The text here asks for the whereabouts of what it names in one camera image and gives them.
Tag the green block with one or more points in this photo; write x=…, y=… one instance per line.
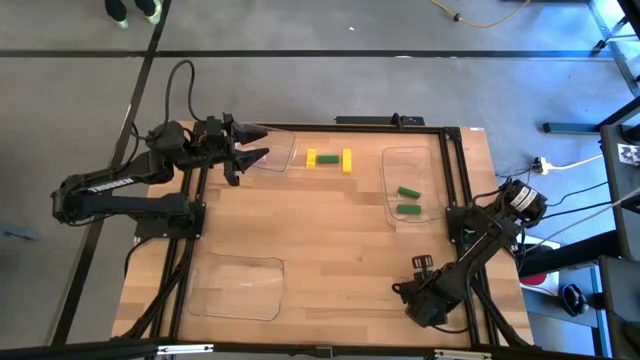
x=328, y=159
x=409, y=209
x=409, y=192

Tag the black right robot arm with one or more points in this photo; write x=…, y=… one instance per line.
x=480, y=250

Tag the short yellow block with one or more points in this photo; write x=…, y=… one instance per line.
x=311, y=158

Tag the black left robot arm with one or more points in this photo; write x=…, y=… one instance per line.
x=150, y=205

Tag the black bar-shaped device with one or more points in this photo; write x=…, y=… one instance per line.
x=375, y=120

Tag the black aluminium table frame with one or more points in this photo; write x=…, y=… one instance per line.
x=452, y=165

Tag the person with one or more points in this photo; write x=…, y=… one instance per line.
x=150, y=10

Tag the black round device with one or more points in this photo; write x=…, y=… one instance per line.
x=575, y=299

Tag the dark metal floor beam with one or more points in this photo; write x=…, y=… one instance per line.
x=570, y=128

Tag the silver metal bracket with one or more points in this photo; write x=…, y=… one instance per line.
x=462, y=354
x=185, y=348

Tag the grey metal rack frame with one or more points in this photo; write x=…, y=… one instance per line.
x=612, y=35

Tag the long yellow block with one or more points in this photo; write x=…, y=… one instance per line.
x=346, y=160

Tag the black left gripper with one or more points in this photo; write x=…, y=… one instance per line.
x=217, y=142

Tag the dark grey side table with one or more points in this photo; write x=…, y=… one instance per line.
x=620, y=210

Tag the white power strip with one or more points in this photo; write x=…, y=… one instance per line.
x=541, y=164

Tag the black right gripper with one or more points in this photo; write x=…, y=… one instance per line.
x=430, y=302

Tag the black white fiducial marker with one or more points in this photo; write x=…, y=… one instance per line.
x=629, y=153

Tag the red object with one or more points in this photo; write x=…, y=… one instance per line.
x=534, y=279

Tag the clear plastic bin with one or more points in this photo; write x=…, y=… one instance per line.
x=235, y=285
x=280, y=150
x=412, y=170

